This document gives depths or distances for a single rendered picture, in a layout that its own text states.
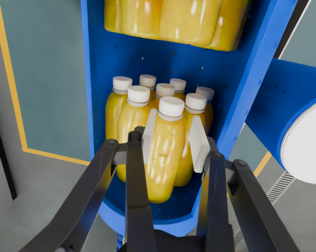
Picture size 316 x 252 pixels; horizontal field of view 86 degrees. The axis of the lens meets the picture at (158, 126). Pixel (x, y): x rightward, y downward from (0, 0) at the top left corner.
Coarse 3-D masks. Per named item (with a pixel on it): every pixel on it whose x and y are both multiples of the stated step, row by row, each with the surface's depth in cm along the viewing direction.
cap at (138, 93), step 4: (128, 88) 29; (132, 88) 29; (136, 88) 29; (140, 88) 30; (144, 88) 30; (148, 88) 30; (128, 92) 29; (132, 92) 28; (136, 92) 28; (140, 92) 28; (144, 92) 28; (148, 92) 29; (128, 96) 29; (132, 96) 29; (136, 96) 28; (140, 96) 28; (144, 96) 29; (148, 96) 30; (136, 100) 29; (140, 100) 29; (144, 100) 29
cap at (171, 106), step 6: (168, 96) 27; (162, 102) 25; (168, 102) 25; (174, 102) 25; (180, 102) 26; (162, 108) 25; (168, 108) 25; (174, 108) 25; (180, 108) 25; (168, 114) 25; (174, 114) 25
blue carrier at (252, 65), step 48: (96, 0) 26; (288, 0) 16; (96, 48) 29; (144, 48) 39; (192, 48) 40; (240, 48) 32; (96, 96) 33; (240, 96) 20; (96, 144) 37; (192, 192) 42
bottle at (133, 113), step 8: (128, 104) 30; (136, 104) 29; (144, 104) 29; (120, 112) 31; (128, 112) 29; (136, 112) 29; (144, 112) 30; (120, 120) 30; (128, 120) 29; (136, 120) 29; (144, 120) 30; (120, 128) 31; (128, 128) 30; (120, 136) 31; (120, 168) 35; (120, 176) 36
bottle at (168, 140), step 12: (156, 120) 27; (168, 120) 26; (180, 120) 27; (156, 132) 26; (168, 132) 26; (180, 132) 26; (156, 144) 26; (168, 144) 26; (180, 144) 27; (156, 156) 27; (168, 156) 27; (180, 156) 29; (144, 168) 30; (156, 168) 28; (168, 168) 28; (156, 180) 30; (168, 180) 30; (156, 192) 31; (168, 192) 32
